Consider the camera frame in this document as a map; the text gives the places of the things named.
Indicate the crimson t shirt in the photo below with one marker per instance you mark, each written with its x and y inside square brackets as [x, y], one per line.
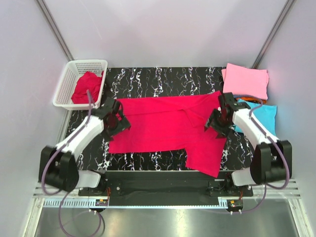
[171, 123]
[88, 82]

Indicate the folded cyan t shirt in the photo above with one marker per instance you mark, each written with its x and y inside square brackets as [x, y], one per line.
[265, 114]

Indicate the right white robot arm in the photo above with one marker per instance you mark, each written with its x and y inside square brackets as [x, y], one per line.
[272, 160]

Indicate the crimson t shirt in basket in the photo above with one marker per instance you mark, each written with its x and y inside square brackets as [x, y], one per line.
[88, 82]

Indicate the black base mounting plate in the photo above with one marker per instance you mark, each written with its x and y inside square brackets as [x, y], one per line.
[161, 179]

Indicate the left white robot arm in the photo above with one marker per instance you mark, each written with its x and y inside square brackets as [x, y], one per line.
[58, 169]

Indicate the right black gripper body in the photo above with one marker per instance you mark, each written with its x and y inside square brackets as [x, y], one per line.
[221, 126]

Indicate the black marble pattern mat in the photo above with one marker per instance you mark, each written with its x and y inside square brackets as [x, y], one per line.
[153, 82]

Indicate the white plastic basket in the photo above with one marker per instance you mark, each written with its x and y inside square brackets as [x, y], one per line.
[69, 78]

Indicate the folded pink t shirt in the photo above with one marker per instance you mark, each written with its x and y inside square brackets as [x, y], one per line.
[244, 81]

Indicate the folded orange t shirt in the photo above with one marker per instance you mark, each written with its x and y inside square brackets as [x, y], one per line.
[253, 100]

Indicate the aluminium frame rail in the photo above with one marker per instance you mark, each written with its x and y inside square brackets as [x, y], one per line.
[255, 191]

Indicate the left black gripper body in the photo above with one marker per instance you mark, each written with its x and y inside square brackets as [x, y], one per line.
[117, 126]

